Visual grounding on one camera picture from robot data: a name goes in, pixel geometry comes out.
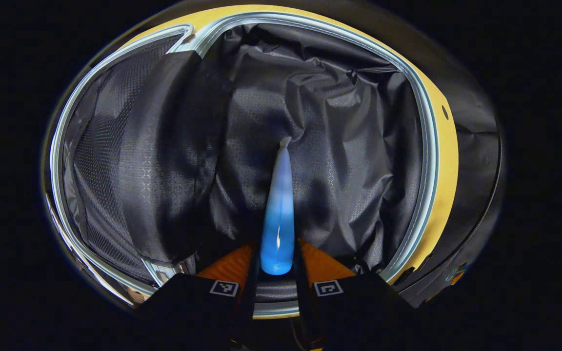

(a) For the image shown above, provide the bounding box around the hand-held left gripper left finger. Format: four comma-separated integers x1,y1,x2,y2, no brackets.
135,239,261,351

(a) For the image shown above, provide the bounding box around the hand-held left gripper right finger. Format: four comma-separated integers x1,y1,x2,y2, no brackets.
293,238,417,351

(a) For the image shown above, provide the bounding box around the light blue suitcase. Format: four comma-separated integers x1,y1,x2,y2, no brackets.
48,12,441,320

